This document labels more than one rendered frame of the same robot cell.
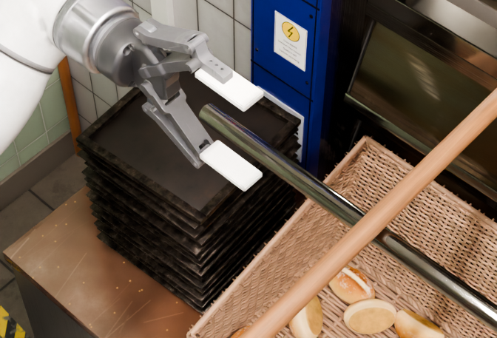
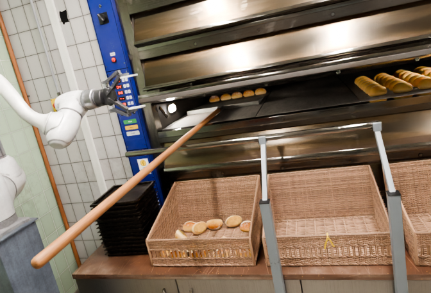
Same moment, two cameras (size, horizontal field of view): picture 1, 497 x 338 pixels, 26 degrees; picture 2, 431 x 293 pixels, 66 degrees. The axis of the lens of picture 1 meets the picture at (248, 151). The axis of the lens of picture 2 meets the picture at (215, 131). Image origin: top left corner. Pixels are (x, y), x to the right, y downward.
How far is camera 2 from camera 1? 1.13 m
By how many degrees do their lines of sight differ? 44
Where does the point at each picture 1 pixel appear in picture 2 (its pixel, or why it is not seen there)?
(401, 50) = not seen: hidden behind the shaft
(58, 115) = not seen: hidden behind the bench
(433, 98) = (185, 154)
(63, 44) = (83, 100)
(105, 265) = (110, 260)
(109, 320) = (118, 269)
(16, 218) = not seen: outside the picture
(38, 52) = (77, 107)
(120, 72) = (101, 97)
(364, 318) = (197, 227)
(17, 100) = (74, 119)
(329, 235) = (177, 220)
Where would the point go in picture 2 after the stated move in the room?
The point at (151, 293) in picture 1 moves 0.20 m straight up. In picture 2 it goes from (129, 258) to (120, 226)
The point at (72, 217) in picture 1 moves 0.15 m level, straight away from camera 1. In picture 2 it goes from (94, 257) to (84, 249)
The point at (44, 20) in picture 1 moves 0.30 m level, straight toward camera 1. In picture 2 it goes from (77, 98) to (105, 95)
